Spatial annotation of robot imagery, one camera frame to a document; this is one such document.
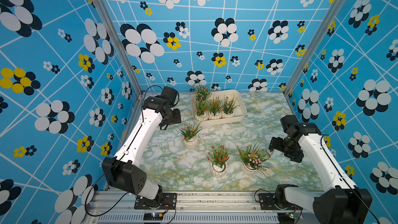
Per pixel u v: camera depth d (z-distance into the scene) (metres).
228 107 0.94
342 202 0.39
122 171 0.39
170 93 0.59
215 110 0.94
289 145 0.63
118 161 0.40
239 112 1.08
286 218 0.70
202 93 1.00
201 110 0.92
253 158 0.72
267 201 0.73
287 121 0.63
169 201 0.73
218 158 0.73
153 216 0.72
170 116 0.61
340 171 0.42
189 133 0.83
